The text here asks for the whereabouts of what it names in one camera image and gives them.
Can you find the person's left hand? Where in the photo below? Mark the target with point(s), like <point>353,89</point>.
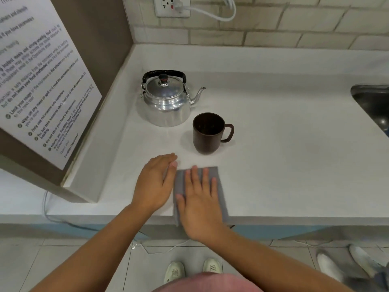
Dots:
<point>153,185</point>

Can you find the person's right hand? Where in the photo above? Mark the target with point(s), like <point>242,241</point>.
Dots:
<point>202,212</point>

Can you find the person's right middle finger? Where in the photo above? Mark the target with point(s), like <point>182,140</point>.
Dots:
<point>196,179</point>

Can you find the person's left thumb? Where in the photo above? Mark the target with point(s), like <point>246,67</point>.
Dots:
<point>171,171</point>

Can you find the person's right little finger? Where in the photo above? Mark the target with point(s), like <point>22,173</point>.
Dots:
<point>214,188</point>

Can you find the person's right thumb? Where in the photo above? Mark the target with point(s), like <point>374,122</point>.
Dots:
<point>180,201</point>

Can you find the grey cloth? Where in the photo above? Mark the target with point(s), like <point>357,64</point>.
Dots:
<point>223,191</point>

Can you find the person's left forearm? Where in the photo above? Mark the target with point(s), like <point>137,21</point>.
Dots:
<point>103,246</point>

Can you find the person's right forearm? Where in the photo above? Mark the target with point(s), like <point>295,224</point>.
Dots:
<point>261,264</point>

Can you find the dark brown mug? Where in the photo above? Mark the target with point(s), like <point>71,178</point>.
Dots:
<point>208,139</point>

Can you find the person's white left shoe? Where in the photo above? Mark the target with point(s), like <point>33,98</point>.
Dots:
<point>174,271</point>

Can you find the person's white shoe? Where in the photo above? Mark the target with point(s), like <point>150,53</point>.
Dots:
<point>174,271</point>
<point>212,265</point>

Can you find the person's white right shoe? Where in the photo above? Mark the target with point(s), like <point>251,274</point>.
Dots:
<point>212,265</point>

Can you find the person's pink shirt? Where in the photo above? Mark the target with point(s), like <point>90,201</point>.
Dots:
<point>206,284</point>

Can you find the brown cabinet side panel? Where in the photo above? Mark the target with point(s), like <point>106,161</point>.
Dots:
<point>100,36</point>

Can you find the white printed notice sheet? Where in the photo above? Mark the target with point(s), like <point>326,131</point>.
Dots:
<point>39,82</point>

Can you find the steel sink basin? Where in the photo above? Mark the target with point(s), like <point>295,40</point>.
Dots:
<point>372,101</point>

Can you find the white wall power outlet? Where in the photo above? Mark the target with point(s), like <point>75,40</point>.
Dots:
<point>162,7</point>

